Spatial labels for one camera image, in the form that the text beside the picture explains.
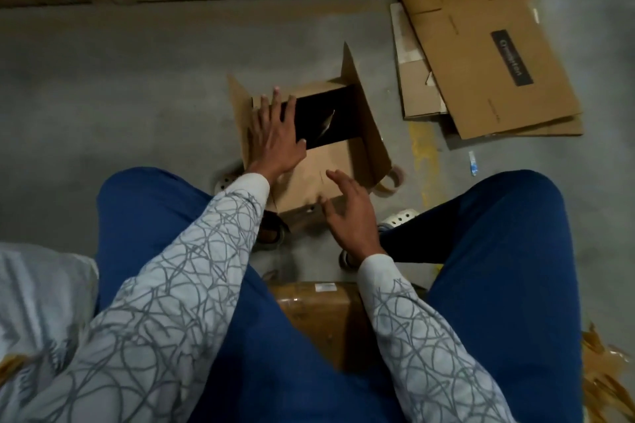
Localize person's left hand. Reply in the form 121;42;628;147
246;89;309;186

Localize person's right hand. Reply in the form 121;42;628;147
320;169;386;260

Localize small brown cardboard box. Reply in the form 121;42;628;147
227;42;394;215

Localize brown packing tape roll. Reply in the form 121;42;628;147
372;165;406;196

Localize person's left forearm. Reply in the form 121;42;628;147
20;172;271;423

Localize person's right forearm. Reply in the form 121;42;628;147
357;253;517;423

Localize person's right white clog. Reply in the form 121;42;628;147
339;208;422;272

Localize person's white clog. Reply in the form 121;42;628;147
213;168;291;249
339;208;422;272

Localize person's left white clog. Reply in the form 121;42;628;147
213;168;291;249

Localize small cardboard box being taped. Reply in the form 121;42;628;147
390;2;448;122

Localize person's blue trousers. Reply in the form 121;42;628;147
94;166;585;423

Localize large flat black-label cardboard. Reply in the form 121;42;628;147
392;0;581;140

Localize flat brown cardboard sheet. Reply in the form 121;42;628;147
516;115;585;138

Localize crumpled brown tape scraps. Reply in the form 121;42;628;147
580;323;635;423

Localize brown plastic-wrapped stool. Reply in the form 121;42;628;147
270;281;430;374

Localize white woven sack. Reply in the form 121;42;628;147
0;242;101;423

